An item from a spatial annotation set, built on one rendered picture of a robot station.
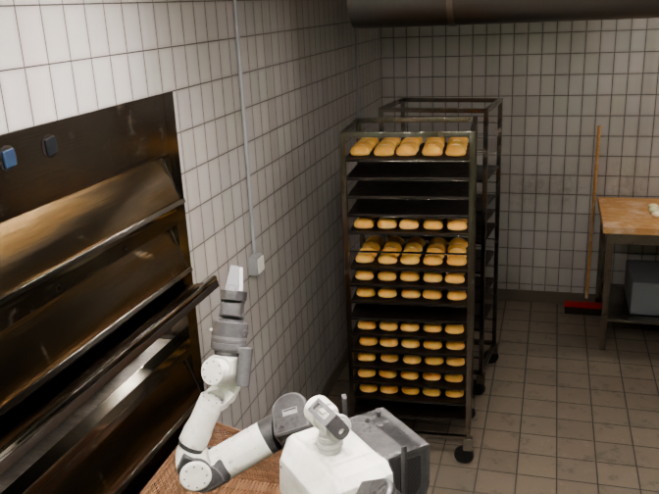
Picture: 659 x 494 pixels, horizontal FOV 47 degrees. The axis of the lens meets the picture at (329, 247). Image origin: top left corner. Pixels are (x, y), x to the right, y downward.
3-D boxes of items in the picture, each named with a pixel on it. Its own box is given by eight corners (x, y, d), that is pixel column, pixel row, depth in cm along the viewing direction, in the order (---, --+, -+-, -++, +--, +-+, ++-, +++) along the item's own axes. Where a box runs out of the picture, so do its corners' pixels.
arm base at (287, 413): (278, 436, 201) (315, 412, 203) (300, 472, 192) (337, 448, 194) (259, 410, 191) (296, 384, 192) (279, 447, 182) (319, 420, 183)
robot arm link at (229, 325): (255, 292, 195) (250, 338, 194) (218, 289, 195) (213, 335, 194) (249, 292, 182) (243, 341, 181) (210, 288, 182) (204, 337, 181)
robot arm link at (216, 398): (232, 352, 193) (212, 398, 194) (214, 353, 185) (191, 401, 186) (252, 364, 190) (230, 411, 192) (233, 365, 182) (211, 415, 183)
